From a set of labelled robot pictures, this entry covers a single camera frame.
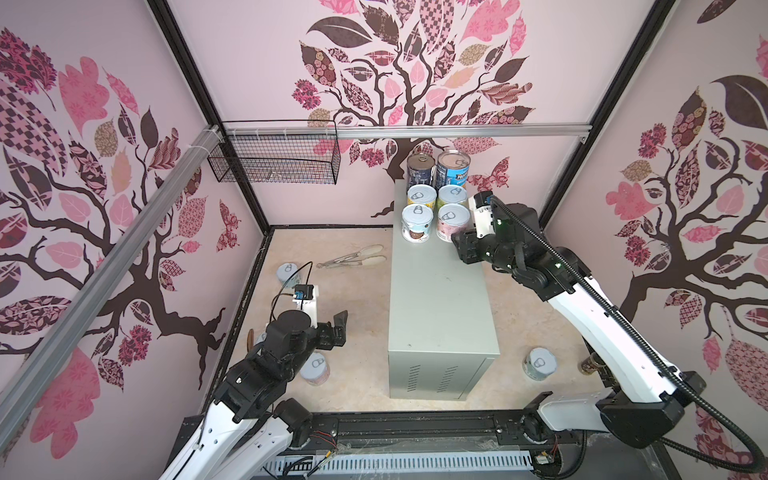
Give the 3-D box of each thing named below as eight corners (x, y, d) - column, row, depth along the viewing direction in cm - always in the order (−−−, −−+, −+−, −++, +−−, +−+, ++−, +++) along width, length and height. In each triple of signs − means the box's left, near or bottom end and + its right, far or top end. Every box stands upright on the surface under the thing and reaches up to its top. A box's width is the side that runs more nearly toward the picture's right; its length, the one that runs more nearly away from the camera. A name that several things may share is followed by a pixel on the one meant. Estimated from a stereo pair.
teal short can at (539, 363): (526, 380, 84) (534, 373, 79) (519, 355, 88) (526, 347, 84) (551, 380, 84) (561, 373, 79) (543, 355, 88) (551, 347, 84)
